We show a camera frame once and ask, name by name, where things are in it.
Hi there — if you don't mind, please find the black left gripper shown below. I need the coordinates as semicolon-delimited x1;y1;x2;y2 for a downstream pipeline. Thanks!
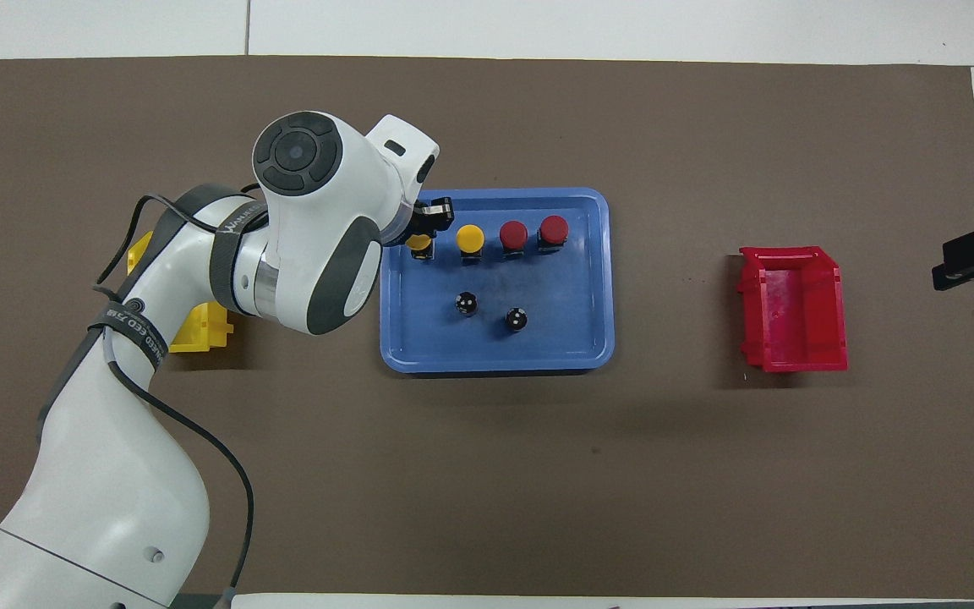
384;196;455;250

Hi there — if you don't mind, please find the blue plastic tray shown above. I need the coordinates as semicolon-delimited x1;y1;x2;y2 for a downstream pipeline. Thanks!
380;187;616;375

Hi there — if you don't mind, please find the red plastic bin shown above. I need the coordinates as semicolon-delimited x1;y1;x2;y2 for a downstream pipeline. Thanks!
737;244;850;374

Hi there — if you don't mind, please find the yellow plastic bin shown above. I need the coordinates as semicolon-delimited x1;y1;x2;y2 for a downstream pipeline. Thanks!
125;229;236;355

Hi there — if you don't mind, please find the brown table mat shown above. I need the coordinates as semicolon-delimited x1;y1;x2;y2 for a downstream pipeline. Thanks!
0;56;974;599

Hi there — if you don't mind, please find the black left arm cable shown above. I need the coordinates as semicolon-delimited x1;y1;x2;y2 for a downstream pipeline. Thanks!
93;194;256;609

